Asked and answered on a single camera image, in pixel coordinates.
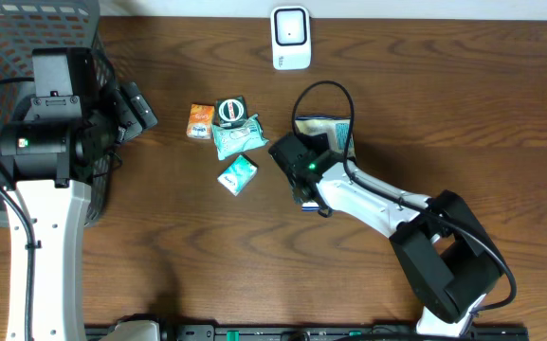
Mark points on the white barcode scanner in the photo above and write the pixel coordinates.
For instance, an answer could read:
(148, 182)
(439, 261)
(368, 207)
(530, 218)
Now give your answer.
(290, 38)

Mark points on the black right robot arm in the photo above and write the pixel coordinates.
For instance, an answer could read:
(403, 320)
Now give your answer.
(450, 262)

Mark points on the round green white item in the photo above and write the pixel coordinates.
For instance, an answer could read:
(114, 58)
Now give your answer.
(231, 112)

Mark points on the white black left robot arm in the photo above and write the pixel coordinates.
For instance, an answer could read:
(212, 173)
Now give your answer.
(62, 139)

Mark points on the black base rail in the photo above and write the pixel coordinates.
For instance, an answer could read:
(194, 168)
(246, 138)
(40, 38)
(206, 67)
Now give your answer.
(319, 333)

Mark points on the green tissue pack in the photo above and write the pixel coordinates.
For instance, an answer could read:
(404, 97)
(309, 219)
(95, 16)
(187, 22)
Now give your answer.
(237, 175)

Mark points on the mint green snack pouch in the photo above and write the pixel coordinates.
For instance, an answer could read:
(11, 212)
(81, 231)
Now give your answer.
(247, 137)

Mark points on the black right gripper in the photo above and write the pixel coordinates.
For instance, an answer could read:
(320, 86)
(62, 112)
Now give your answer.
(295, 196)

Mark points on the orange tissue pack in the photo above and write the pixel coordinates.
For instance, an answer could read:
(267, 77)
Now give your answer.
(200, 121)

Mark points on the dark grey plastic basket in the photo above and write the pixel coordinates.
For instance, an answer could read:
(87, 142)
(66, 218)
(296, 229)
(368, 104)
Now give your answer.
(26, 25)

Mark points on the yellow white snack bag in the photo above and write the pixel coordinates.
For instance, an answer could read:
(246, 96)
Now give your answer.
(331, 146)

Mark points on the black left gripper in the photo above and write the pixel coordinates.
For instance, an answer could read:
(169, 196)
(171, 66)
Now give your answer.
(124, 116)

